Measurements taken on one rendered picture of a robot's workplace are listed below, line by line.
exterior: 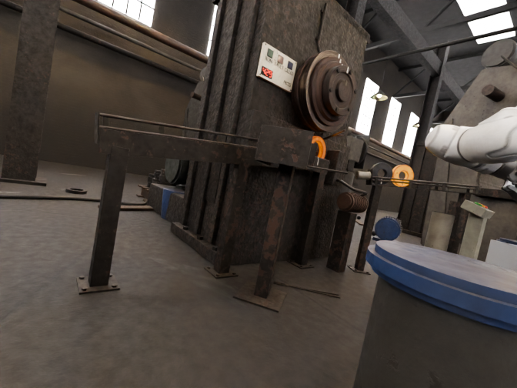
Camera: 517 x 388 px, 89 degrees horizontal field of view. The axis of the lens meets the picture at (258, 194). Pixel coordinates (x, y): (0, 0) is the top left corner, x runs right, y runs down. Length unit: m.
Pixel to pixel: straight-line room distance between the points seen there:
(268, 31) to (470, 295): 1.51
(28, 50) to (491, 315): 3.74
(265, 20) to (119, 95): 5.97
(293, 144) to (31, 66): 3.09
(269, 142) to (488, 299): 0.78
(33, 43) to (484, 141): 3.65
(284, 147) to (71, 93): 6.51
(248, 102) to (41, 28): 2.65
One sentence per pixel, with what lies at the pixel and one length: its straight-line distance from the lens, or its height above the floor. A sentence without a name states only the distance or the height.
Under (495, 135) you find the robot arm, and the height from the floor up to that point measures 0.72.
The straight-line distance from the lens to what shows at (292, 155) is 0.99.
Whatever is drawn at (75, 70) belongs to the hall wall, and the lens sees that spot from 7.33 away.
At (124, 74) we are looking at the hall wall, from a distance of 7.48.
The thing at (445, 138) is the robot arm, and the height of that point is 0.73.
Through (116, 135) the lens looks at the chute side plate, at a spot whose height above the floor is 0.57.
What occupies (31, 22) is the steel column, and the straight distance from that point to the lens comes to 3.77.
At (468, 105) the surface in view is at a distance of 4.40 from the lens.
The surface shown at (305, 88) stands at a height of 1.06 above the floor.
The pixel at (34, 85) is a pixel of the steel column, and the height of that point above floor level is 1.00.
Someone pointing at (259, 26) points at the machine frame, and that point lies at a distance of 1.71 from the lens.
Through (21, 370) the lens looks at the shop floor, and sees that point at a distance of 0.87.
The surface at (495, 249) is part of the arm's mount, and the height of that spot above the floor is 0.44.
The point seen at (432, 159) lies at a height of 1.44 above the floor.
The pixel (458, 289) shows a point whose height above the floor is 0.42.
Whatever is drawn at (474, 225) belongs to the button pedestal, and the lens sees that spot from 1.96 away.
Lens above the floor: 0.52
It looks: 4 degrees down
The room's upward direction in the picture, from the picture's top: 11 degrees clockwise
